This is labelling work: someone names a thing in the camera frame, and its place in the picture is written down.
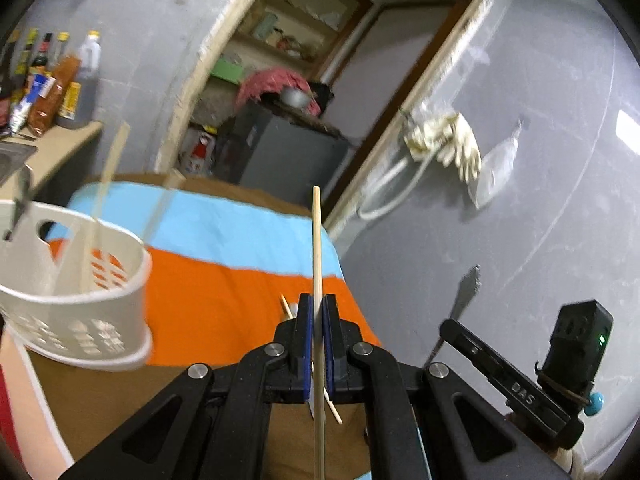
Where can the wooden shelf unit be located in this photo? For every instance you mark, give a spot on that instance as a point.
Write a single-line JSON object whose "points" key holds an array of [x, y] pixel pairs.
{"points": [[300, 25]]}

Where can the wooden chopstick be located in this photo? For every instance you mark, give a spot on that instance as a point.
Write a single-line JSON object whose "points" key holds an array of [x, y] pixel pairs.
{"points": [[318, 240], [162, 205], [286, 306], [107, 175]]}

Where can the white plastic utensil basket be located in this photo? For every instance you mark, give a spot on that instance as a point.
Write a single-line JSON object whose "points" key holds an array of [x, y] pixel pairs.
{"points": [[75, 305]]}

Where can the dark sauce bottle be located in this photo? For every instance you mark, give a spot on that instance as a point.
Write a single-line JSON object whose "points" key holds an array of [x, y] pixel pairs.
{"points": [[26, 52]]}

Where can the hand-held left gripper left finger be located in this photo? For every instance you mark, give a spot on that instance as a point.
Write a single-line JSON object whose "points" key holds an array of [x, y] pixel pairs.
{"points": [[304, 350]]}

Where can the door frame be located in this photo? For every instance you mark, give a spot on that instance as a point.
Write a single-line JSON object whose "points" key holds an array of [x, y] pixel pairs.
{"points": [[200, 60]]}

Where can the red cloth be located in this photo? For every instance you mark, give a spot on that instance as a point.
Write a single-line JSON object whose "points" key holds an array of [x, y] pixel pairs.
{"points": [[265, 82]]}

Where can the large dark oil jug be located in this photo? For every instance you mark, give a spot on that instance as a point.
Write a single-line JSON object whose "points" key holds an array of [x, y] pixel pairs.
{"points": [[82, 85]]}

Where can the cream rubber gloves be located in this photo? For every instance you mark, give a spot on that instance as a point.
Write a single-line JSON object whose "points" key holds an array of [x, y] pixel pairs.
{"points": [[460, 145]]}

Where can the stainless steel sink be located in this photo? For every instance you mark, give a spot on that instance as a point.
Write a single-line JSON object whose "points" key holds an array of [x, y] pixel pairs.
{"points": [[12, 160]]}

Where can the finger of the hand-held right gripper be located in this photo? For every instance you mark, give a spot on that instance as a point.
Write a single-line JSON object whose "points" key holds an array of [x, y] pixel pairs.
{"points": [[467, 342]]}

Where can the metal pot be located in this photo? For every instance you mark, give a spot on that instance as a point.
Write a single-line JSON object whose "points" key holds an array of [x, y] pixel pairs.
{"points": [[294, 97]]}

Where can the blue white packet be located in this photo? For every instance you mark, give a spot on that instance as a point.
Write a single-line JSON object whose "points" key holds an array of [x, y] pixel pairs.
{"points": [[30, 102]]}

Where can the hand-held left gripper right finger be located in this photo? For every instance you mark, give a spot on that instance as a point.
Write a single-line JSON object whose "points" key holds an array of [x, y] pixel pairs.
{"points": [[330, 350]]}

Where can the yellow cap clear bottle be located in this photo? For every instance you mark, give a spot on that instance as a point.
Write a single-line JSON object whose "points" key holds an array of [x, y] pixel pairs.
{"points": [[61, 45]]}

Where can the black bag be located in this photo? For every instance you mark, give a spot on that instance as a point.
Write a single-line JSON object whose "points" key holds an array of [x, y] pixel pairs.
{"points": [[322, 97]]}

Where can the green box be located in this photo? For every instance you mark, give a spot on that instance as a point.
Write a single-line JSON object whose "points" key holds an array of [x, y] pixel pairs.
{"points": [[227, 70]]}

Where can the red label sauce bottle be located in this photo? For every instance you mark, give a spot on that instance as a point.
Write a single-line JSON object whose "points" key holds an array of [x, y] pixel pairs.
{"points": [[41, 55]]}

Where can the striped colourful blanket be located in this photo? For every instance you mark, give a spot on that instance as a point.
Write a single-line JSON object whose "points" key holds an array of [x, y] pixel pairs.
{"points": [[210, 280]]}

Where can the grey cabinet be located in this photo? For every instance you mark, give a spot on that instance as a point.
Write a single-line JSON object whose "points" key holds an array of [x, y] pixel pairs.
{"points": [[290, 155]]}

